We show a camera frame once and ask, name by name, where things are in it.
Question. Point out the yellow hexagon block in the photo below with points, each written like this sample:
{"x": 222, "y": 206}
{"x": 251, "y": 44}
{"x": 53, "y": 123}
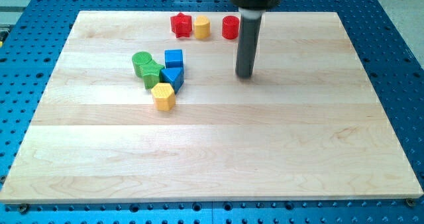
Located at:
{"x": 163, "y": 96}

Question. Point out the yellow cylinder block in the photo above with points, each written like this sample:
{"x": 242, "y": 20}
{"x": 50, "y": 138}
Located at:
{"x": 201, "y": 27}

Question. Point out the red cylinder block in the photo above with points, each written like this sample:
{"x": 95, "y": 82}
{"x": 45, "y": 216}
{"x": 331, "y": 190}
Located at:
{"x": 230, "y": 27}

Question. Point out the blue cube block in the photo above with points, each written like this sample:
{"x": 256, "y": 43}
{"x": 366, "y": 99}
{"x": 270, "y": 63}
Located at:
{"x": 174, "y": 58}

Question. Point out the light wooden board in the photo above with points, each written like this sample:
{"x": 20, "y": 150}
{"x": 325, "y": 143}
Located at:
{"x": 307, "y": 125}

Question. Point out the green cylinder block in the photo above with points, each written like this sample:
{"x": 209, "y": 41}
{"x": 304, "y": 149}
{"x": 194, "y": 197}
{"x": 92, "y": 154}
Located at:
{"x": 139, "y": 60}

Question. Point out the red star block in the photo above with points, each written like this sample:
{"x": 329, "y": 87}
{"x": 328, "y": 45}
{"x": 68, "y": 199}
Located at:
{"x": 181, "y": 25}

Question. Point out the green star block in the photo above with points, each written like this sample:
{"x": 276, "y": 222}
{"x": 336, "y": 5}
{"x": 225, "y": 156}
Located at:
{"x": 151, "y": 74}

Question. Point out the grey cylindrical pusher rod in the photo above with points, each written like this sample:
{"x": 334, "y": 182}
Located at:
{"x": 250, "y": 21}

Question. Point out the blue triangle block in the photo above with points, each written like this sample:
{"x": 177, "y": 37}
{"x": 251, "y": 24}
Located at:
{"x": 173, "y": 76}

